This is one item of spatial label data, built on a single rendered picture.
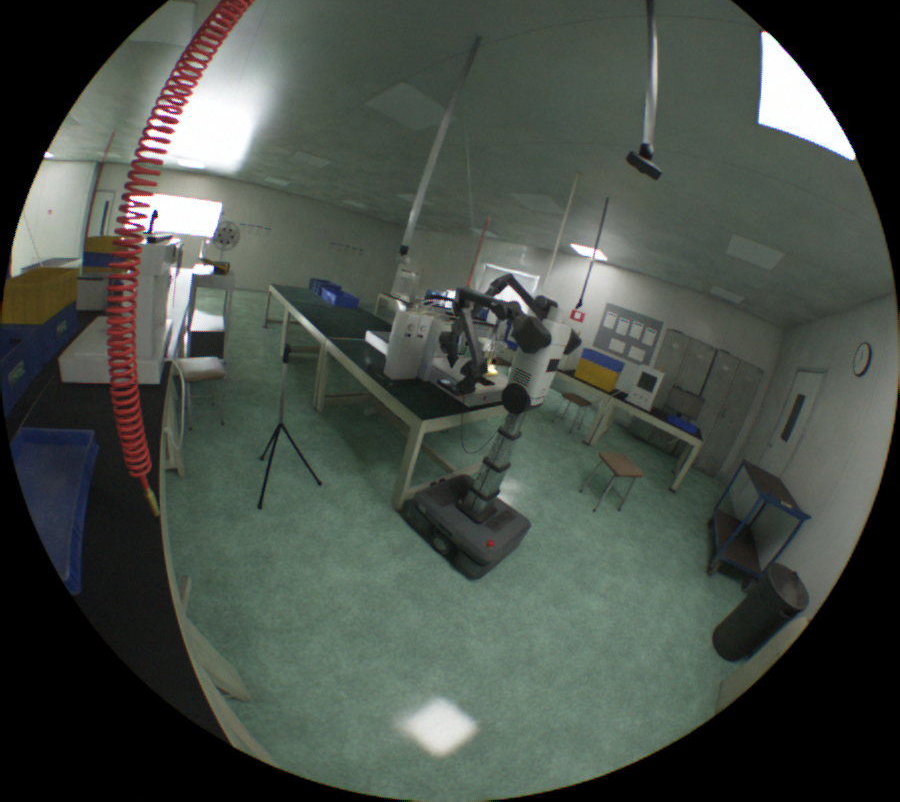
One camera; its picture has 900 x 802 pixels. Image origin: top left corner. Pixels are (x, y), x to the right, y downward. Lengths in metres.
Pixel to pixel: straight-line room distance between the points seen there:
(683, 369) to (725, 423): 1.20
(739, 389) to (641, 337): 2.09
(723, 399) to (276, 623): 5.75
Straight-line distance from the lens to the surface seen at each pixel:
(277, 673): 1.56
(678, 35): 1.56
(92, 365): 1.74
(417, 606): 1.73
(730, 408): 5.59
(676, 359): 5.44
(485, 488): 1.77
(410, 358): 2.13
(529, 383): 1.44
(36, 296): 2.09
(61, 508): 1.18
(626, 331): 5.97
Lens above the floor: 1.51
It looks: 13 degrees down
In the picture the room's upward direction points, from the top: 17 degrees clockwise
